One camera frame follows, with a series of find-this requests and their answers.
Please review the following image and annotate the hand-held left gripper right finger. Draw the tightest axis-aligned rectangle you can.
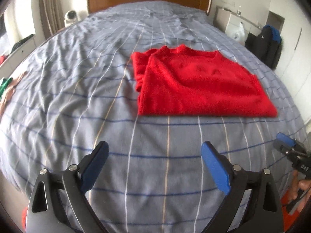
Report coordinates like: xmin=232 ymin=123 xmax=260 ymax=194
xmin=201 ymin=141 xmax=285 ymax=233

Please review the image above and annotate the beige curtain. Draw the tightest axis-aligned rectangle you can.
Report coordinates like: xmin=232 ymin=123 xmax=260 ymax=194
xmin=39 ymin=0 xmax=64 ymax=38

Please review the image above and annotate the dark cloth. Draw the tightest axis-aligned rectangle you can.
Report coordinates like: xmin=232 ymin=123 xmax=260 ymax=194
xmin=11 ymin=34 xmax=36 ymax=52

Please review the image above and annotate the white plastic bag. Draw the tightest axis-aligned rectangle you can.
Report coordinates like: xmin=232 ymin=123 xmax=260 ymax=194
xmin=231 ymin=22 xmax=245 ymax=40

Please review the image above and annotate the green cloth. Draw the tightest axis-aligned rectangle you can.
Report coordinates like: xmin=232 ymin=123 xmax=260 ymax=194
xmin=0 ymin=78 xmax=14 ymax=100

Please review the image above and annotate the red knit sweater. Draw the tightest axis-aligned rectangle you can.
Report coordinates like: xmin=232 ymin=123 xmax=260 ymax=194
xmin=131 ymin=44 xmax=278 ymax=117

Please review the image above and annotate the white security camera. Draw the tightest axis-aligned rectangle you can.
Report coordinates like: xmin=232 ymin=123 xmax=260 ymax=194
xmin=64 ymin=10 xmax=79 ymax=27

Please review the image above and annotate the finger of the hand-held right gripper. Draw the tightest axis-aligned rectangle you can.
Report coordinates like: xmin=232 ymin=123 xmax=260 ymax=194
xmin=277 ymin=133 xmax=299 ymax=148
xmin=273 ymin=139 xmax=295 ymax=156

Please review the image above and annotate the person's right hand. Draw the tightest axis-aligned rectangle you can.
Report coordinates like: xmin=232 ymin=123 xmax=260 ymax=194
xmin=290 ymin=171 xmax=311 ymax=211

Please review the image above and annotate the white desk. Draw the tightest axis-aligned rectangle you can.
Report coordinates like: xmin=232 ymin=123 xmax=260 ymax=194
xmin=213 ymin=5 xmax=263 ymax=44

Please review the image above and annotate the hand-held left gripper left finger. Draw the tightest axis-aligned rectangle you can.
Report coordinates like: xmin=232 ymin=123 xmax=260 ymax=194
xmin=25 ymin=141 xmax=110 ymax=233

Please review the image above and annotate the white cabinet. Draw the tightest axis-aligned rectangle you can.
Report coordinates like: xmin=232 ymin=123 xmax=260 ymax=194
xmin=0 ymin=35 xmax=37 ymax=78

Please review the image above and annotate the blue garment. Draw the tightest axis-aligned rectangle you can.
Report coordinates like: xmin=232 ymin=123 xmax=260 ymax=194
xmin=264 ymin=24 xmax=282 ymax=44

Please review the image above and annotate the white wardrobe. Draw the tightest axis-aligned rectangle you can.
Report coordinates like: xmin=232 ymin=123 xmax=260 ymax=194
xmin=267 ymin=0 xmax=311 ymax=107

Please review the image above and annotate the tan cloth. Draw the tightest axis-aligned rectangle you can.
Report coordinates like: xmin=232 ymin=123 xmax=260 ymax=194
xmin=0 ymin=71 xmax=28 ymax=112

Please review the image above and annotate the grey plaid duvet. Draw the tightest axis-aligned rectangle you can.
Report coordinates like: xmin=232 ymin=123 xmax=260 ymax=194
xmin=0 ymin=0 xmax=309 ymax=233

